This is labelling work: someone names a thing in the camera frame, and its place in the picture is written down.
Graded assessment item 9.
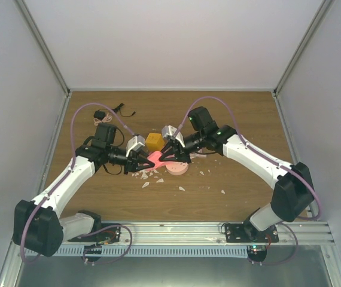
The round pink power strip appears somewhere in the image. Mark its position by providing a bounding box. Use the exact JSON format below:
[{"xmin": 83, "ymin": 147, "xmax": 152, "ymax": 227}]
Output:
[{"xmin": 166, "ymin": 151, "xmax": 209, "ymax": 177}]

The pink triangular power socket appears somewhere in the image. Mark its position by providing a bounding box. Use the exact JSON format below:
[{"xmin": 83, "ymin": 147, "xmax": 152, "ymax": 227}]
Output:
[{"xmin": 146, "ymin": 151, "xmax": 171, "ymax": 171}]

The black power adapter with cable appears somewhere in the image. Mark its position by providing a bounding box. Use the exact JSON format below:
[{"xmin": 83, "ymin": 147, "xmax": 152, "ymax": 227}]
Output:
[{"xmin": 94, "ymin": 103, "xmax": 137, "ymax": 120}]

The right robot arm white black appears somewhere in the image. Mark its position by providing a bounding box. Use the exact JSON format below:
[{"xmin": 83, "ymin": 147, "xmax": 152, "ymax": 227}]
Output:
[{"xmin": 159, "ymin": 106, "xmax": 316, "ymax": 242}]

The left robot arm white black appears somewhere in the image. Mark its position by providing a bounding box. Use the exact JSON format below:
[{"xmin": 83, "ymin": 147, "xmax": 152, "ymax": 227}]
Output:
[{"xmin": 13, "ymin": 124, "xmax": 154, "ymax": 257}]

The yellow cube socket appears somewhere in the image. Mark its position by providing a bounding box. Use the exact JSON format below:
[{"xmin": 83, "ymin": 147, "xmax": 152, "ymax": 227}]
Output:
[{"xmin": 145, "ymin": 133, "xmax": 165, "ymax": 152}]

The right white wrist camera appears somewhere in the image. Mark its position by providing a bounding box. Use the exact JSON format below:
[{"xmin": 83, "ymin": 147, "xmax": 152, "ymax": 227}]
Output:
[{"xmin": 162, "ymin": 125, "xmax": 185, "ymax": 147}]

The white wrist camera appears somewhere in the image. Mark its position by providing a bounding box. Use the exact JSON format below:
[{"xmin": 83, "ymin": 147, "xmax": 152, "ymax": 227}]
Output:
[
  {"xmin": 162, "ymin": 125, "xmax": 185, "ymax": 147},
  {"xmin": 126, "ymin": 135, "xmax": 145, "ymax": 157}
]

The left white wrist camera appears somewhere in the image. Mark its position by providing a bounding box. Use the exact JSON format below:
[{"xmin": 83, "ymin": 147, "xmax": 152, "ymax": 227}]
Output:
[{"xmin": 126, "ymin": 135, "xmax": 145, "ymax": 157}]

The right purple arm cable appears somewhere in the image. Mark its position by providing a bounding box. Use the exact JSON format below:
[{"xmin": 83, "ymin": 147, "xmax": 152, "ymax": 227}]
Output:
[{"xmin": 175, "ymin": 96, "xmax": 322, "ymax": 267}]

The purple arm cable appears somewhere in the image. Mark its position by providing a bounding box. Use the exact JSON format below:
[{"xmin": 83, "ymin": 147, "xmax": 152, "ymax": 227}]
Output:
[
  {"xmin": 20, "ymin": 103, "xmax": 138, "ymax": 267},
  {"xmin": 175, "ymin": 96, "xmax": 322, "ymax": 267}
]

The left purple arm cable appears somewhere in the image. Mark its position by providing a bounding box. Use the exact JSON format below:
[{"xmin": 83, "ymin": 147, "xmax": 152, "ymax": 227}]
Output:
[{"xmin": 20, "ymin": 103, "xmax": 138, "ymax": 267}]

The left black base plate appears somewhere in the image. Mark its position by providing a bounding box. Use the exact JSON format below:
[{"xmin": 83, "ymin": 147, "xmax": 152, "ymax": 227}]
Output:
[{"xmin": 68, "ymin": 223, "xmax": 121, "ymax": 243}]

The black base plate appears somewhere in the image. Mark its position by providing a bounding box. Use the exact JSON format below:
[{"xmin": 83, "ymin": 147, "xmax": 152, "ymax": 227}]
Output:
[
  {"xmin": 221, "ymin": 222, "xmax": 279, "ymax": 243},
  {"xmin": 68, "ymin": 223, "xmax": 121, "ymax": 243}
]

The aluminium front rail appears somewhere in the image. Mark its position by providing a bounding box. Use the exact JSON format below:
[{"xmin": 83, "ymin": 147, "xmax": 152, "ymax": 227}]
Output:
[{"xmin": 11, "ymin": 220, "xmax": 336, "ymax": 246}]

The slotted grey cable duct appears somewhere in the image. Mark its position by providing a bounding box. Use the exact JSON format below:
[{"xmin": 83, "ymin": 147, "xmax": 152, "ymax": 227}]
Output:
[{"xmin": 23, "ymin": 245, "xmax": 249, "ymax": 258}]

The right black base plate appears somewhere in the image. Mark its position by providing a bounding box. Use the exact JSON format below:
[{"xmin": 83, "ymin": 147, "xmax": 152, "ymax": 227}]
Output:
[{"xmin": 221, "ymin": 222, "xmax": 279, "ymax": 243}]

